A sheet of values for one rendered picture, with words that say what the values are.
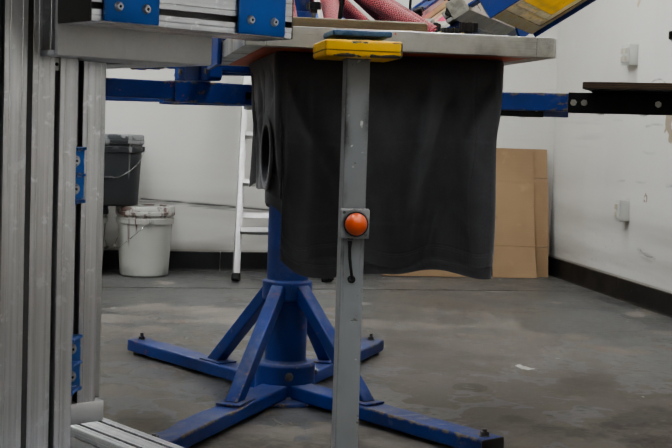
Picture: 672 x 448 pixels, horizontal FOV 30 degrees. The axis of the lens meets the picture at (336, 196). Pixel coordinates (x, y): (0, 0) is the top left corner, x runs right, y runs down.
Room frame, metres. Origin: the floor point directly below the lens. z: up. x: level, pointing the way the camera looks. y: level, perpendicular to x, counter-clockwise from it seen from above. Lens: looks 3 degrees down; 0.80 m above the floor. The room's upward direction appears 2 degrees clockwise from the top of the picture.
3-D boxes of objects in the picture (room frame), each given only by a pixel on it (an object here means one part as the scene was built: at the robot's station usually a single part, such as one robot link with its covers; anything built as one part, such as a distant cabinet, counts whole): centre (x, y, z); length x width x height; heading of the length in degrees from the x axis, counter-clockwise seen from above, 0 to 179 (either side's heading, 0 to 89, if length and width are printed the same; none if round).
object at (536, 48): (2.70, -0.05, 0.97); 0.79 x 0.58 x 0.04; 10
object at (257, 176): (2.61, 0.12, 0.79); 0.46 x 0.09 x 0.33; 10
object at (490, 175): (2.41, -0.10, 0.74); 0.45 x 0.03 x 0.43; 100
